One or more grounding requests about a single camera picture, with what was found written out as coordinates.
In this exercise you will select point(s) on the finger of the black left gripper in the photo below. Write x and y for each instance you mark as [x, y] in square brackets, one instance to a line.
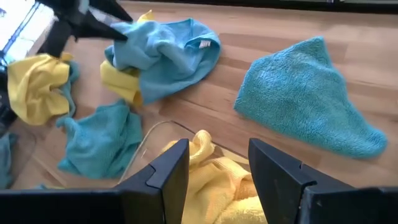
[113, 11]
[96, 29]

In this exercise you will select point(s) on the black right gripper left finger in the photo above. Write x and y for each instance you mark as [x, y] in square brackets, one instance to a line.
[149, 199]

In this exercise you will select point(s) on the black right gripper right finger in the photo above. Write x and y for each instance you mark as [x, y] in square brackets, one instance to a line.
[295, 193]

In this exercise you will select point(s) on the yellow microfiber towel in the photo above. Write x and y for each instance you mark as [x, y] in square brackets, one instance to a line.
[239, 213]
[37, 87]
[214, 180]
[119, 81]

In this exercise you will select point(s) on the bright window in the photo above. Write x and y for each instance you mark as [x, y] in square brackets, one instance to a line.
[18, 28]

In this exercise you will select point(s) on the clear plastic bin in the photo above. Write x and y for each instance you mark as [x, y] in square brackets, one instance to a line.
[149, 140]

